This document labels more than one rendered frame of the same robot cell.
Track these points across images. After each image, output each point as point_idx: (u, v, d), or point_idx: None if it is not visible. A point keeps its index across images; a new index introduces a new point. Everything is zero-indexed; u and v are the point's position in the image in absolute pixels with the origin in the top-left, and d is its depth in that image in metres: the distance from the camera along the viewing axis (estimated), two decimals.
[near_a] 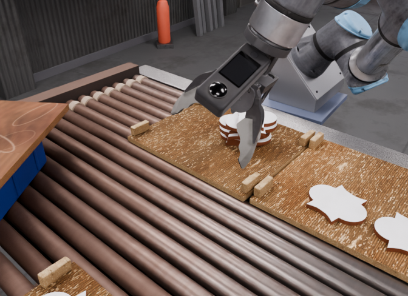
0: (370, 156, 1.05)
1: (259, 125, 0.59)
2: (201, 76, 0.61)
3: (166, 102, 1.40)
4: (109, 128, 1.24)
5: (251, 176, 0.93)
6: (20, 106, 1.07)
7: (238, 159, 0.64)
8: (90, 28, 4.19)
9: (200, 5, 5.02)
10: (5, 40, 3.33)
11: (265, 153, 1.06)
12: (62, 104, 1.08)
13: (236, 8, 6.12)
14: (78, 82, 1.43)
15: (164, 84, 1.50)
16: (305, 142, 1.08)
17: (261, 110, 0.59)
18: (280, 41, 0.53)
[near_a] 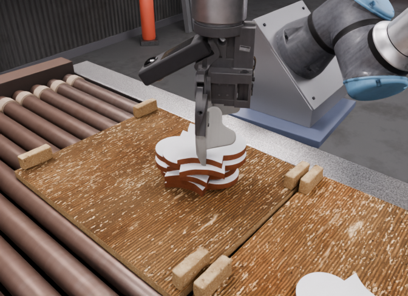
0: (399, 209, 0.63)
1: (195, 115, 0.57)
2: None
3: (99, 113, 0.99)
4: (0, 154, 0.82)
5: (191, 257, 0.51)
6: None
7: (199, 153, 0.62)
8: (65, 22, 3.77)
9: None
10: None
11: (226, 202, 0.65)
12: None
13: None
14: None
15: (102, 87, 1.08)
16: (292, 183, 0.67)
17: (200, 100, 0.56)
18: (194, 16, 0.53)
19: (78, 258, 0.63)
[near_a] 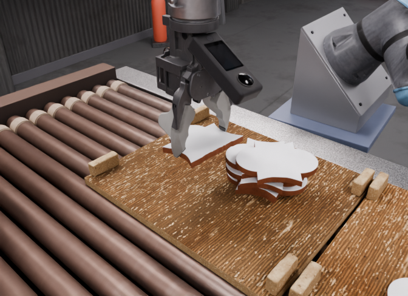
0: None
1: None
2: (180, 103, 0.58)
3: (149, 119, 1.00)
4: (62, 160, 0.84)
5: (283, 263, 0.53)
6: None
7: (223, 129, 0.68)
8: (78, 25, 3.79)
9: None
10: None
11: (298, 208, 0.67)
12: None
13: (238, 5, 5.72)
14: (28, 91, 1.03)
15: (147, 93, 1.10)
16: (360, 190, 0.68)
17: None
18: (220, 10, 0.56)
19: None
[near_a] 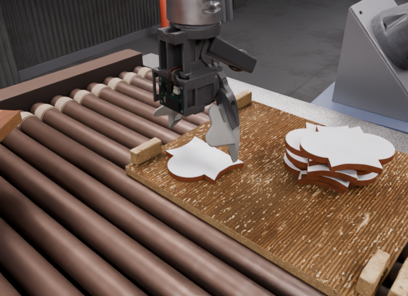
0: None
1: None
2: (233, 97, 0.58)
3: None
4: (96, 148, 0.77)
5: (375, 261, 0.46)
6: None
7: (178, 121, 0.69)
8: (85, 19, 3.72)
9: None
10: None
11: (371, 200, 0.59)
12: (9, 111, 0.61)
13: (244, 1, 5.65)
14: (52, 76, 0.96)
15: None
16: None
17: None
18: None
19: None
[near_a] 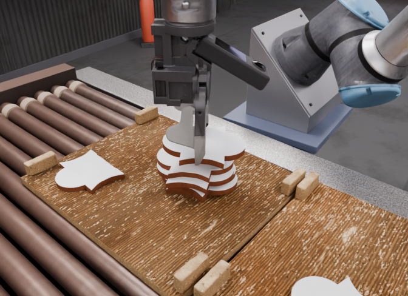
0: (391, 215, 0.66)
1: None
2: (205, 107, 0.57)
3: (101, 119, 1.01)
4: (6, 160, 0.85)
5: (192, 262, 0.54)
6: None
7: (206, 125, 0.69)
8: (65, 25, 3.80)
9: None
10: None
11: (225, 208, 0.67)
12: None
13: (229, 5, 5.73)
14: None
15: (104, 93, 1.11)
16: (289, 189, 0.69)
17: None
18: None
19: (82, 261, 0.65)
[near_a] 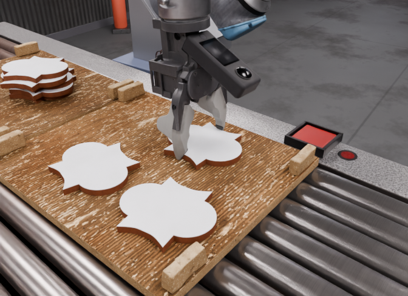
0: None
1: None
2: (180, 103, 0.58)
3: None
4: None
5: None
6: None
7: (221, 128, 0.68)
8: (36, 10, 3.91)
9: None
10: None
11: (54, 107, 0.79)
12: None
13: None
14: None
15: (5, 39, 1.23)
16: (112, 93, 0.81)
17: None
18: (210, 8, 0.56)
19: None
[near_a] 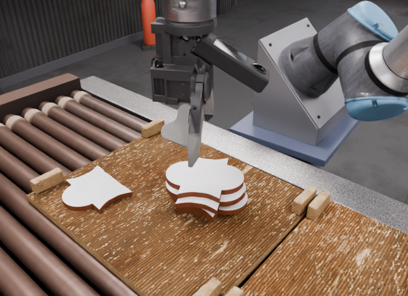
0: (405, 235, 0.65)
1: (213, 78, 0.66)
2: (200, 103, 0.56)
3: (107, 131, 1.00)
4: (11, 175, 0.84)
5: (204, 289, 0.53)
6: None
7: (210, 116, 0.70)
8: (67, 28, 3.79)
9: None
10: None
11: (235, 228, 0.66)
12: None
13: (231, 6, 5.72)
14: None
15: (109, 104, 1.10)
16: (300, 208, 0.68)
17: None
18: None
19: (90, 283, 0.64)
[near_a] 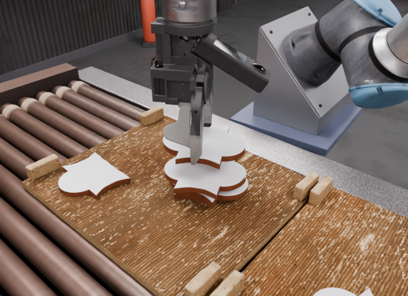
0: None
1: None
2: (201, 107, 0.57)
3: (105, 120, 0.98)
4: (7, 163, 0.82)
5: (203, 273, 0.51)
6: None
7: (209, 125, 0.69)
8: (66, 24, 3.77)
9: None
10: None
11: (235, 214, 0.64)
12: None
13: (231, 5, 5.70)
14: None
15: (107, 94, 1.08)
16: (302, 194, 0.66)
17: None
18: None
19: (87, 270, 0.63)
